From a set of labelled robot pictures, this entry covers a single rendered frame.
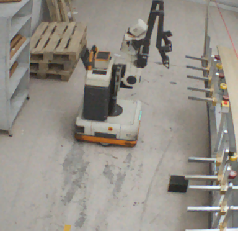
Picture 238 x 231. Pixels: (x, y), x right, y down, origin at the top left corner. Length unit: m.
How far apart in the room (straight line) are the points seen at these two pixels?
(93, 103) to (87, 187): 0.91
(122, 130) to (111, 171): 0.47
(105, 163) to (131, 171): 0.30
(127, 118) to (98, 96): 0.45
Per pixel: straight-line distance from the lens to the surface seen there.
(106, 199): 4.53
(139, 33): 4.75
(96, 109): 5.01
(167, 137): 5.46
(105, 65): 4.94
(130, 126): 5.07
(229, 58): 5.55
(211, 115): 4.64
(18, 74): 5.57
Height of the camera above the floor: 3.07
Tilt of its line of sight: 32 degrees down
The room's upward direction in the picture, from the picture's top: 4 degrees clockwise
